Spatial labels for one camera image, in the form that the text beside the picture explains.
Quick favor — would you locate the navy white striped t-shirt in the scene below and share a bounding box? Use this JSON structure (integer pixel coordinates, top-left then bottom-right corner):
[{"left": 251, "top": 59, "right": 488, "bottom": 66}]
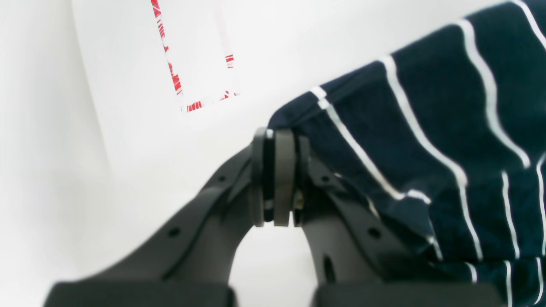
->
[{"left": 268, "top": 0, "right": 546, "bottom": 307}]

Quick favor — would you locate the red tape rectangle marking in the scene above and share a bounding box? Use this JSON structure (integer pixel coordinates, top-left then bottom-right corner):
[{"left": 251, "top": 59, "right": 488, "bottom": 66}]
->
[{"left": 151, "top": 0, "right": 241, "bottom": 115}]

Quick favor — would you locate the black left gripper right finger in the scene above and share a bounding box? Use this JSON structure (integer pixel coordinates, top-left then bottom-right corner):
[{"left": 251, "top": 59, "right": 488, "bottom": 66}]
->
[{"left": 274, "top": 130, "right": 503, "bottom": 307}]

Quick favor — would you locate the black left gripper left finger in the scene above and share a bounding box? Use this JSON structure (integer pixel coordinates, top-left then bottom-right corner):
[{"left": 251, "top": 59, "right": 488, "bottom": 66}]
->
[{"left": 45, "top": 128, "right": 267, "bottom": 307}]

